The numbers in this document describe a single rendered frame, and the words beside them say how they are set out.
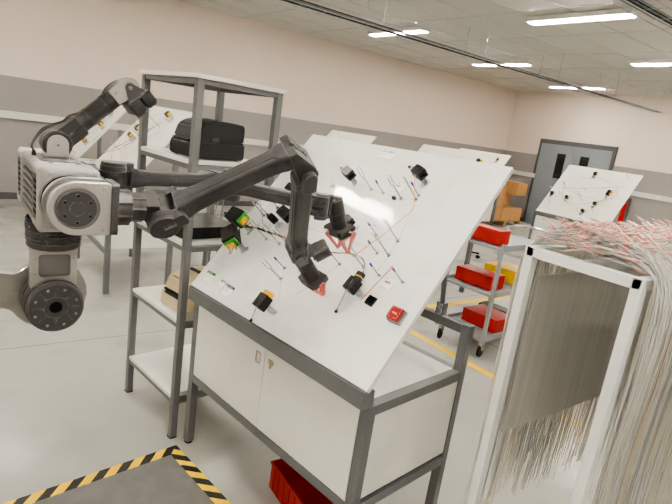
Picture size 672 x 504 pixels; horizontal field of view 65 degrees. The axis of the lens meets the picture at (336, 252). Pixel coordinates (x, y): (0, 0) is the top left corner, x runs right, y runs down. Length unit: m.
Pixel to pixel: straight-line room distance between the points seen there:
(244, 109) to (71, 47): 2.92
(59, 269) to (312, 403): 1.02
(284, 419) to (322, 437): 0.23
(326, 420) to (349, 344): 0.31
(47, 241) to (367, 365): 1.05
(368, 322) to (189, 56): 8.13
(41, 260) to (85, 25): 7.81
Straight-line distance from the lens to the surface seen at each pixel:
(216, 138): 2.71
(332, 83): 11.08
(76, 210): 1.30
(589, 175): 9.34
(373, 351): 1.88
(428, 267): 1.97
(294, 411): 2.19
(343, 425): 1.99
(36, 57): 9.13
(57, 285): 1.58
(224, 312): 2.41
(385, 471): 2.15
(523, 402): 2.01
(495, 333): 4.76
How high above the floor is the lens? 1.70
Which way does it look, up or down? 13 degrees down
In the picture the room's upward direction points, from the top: 8 degrees clockwise
